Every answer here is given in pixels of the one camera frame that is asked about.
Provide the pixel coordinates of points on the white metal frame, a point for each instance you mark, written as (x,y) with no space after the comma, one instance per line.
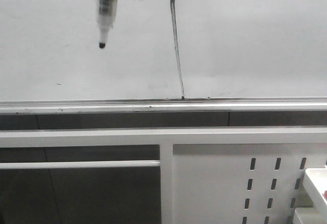
(109,176)

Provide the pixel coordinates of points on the white plastic bin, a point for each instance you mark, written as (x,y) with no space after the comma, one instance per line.
(314,182)
(306,216)

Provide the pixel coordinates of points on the white whiteboard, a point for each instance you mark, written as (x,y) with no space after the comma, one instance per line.
(159,49)

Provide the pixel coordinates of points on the lower white plastic bin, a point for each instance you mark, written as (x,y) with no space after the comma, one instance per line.
(306,216)

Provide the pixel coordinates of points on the aluminium whiteboard tray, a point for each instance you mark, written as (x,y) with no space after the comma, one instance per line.
(162,105)

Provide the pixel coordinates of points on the white whiteboard marker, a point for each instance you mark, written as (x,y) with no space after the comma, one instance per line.
(106,13)

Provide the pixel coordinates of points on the white perforated pegboard panel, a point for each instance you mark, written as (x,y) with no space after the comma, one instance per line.
(241,183)

